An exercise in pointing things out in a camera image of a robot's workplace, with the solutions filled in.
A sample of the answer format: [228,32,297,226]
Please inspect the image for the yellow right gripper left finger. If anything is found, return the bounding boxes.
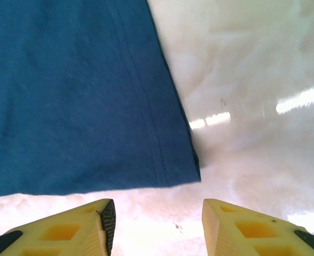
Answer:
[0,198,117,256]

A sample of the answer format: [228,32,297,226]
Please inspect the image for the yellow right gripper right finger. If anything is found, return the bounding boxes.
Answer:
[202,198,314,256]

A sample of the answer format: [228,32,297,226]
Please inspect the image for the navy blue printed t-shirt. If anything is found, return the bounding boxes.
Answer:
[0,0,202,199]

